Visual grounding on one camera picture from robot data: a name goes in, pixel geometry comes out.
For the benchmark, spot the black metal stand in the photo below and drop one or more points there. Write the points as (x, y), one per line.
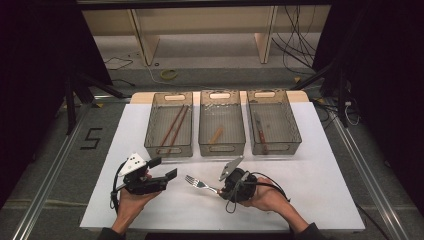
(70, 106)
(341, 100)

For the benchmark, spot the person's right hand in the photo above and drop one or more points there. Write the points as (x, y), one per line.
(268, 196)

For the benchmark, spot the black curtain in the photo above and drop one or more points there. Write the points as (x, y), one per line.
(33, 66)
(383, 66)

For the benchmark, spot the aluminium floor rail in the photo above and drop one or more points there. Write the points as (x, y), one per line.
(50, 173)
(370, 180)

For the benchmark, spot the transparent grey plastic bin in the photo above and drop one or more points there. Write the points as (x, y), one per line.
(280, 123)
(160, 125)
(226, 113)

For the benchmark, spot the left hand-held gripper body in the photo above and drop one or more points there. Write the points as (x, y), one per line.
(140, 185)

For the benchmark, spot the light wooden shelf unit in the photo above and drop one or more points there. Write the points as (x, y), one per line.
(200, 20)

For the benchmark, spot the white table mat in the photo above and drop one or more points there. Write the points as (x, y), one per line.
(226, 221)

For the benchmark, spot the yellow tape roll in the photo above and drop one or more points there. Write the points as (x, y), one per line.
(164, 76)

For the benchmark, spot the person's left hand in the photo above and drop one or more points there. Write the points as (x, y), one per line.
(131, 206)

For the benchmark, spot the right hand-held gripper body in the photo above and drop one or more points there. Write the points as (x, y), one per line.
(241, 186)

